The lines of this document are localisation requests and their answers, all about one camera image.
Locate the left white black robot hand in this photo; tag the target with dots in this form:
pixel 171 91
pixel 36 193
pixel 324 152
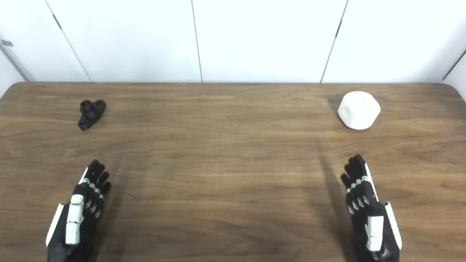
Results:
pixel 74 222

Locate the small grey wall label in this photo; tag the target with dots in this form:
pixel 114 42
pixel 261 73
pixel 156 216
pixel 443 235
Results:
pixel 7 43

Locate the round white plastic piece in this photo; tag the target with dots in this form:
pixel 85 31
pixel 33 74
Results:
pixel 360 111

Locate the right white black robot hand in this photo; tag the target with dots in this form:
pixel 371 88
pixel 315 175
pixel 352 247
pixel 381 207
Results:
pixel 373 229

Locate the black plastic holder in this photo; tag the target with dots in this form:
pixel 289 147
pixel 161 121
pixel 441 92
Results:
pixel 90 113

